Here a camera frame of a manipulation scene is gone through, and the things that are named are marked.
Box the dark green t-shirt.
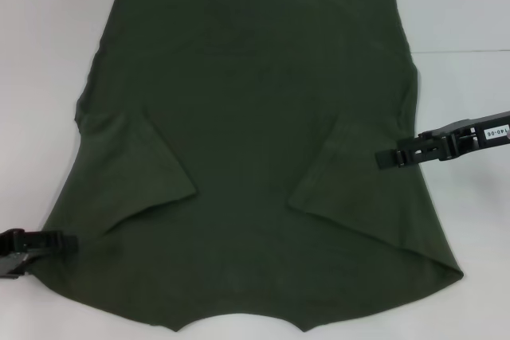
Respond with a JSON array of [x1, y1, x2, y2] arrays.
[[29, 0, 465, 323]]

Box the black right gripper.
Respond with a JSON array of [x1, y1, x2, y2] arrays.
[[377, 108, 510, 170]]

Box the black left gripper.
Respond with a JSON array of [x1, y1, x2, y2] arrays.
[[0, 228, 80, 279]]

